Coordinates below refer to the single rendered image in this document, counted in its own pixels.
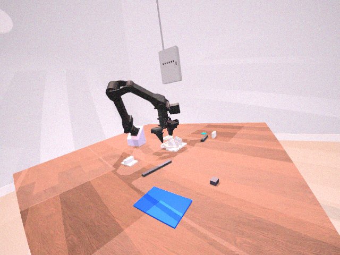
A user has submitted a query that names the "blue flat plate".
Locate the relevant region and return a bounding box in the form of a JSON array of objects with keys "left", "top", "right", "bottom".
[{"left": 133, "top": 187, "right": 192, "bottom": 229}]

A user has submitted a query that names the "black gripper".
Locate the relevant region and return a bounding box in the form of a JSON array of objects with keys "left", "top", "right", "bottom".
[{"left": 151, "top": 115, "right": 174, "bottom": 143}]

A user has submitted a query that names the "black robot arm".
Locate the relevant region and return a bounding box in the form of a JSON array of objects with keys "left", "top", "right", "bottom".
[{"left": 106, "top": 80, "right": 180, "bottom": 136}]

